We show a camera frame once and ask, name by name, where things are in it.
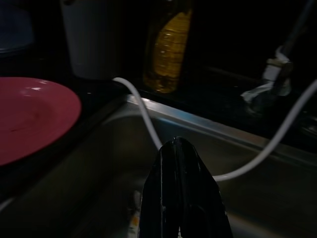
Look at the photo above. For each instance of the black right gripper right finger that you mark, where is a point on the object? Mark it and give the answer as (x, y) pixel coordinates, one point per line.
(200, 198)

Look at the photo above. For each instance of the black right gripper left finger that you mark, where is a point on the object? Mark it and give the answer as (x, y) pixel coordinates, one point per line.
(158, 193)

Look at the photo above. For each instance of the chrome kitchen faucet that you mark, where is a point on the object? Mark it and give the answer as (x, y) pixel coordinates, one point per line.
(275, 67)

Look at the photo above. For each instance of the stainless steel sink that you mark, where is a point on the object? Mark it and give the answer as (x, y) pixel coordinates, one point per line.
(86, 173)

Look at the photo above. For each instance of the yellow cooking oil bottle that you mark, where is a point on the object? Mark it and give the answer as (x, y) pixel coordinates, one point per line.
(168, 49)

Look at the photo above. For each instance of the pink round plate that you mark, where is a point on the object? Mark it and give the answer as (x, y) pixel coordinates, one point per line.
(32, 116)

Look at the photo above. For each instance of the grey water jug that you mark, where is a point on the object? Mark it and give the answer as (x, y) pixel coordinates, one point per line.
(91, 37)

